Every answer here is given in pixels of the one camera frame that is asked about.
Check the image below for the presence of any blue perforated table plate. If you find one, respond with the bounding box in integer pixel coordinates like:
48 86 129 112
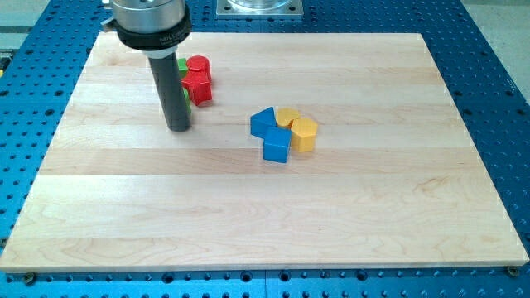
1 1 529 297

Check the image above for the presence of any blue triangle block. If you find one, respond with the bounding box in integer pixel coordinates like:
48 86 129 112
250 107 277 138

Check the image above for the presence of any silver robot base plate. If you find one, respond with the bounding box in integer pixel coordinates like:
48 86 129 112
216 0 304 18

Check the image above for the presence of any blue cube block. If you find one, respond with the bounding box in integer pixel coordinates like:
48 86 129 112
263 127 292 163

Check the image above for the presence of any red cylinder block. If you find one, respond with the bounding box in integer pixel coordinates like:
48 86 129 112
186 55 211 81

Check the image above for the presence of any yellow pentagon block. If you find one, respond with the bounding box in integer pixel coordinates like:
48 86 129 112
291 118 318 152

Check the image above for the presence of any green block behind rod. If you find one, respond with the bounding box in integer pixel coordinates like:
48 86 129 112
177 58 189 79

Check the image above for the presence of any yellow heart block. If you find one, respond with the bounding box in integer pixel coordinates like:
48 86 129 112
276 108 301 129

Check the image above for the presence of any green circle block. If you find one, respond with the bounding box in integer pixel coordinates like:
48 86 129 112
182 87 191 116

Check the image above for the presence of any red star block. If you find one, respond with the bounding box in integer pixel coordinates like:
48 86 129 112
182 71 212 107

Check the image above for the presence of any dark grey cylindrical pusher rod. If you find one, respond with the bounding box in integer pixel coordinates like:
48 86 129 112
148 54 191 132

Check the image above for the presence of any light wooden board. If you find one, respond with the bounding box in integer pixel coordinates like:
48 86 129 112
1 32 528 272

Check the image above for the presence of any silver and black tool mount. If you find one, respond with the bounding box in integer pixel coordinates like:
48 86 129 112
101 0 192 59

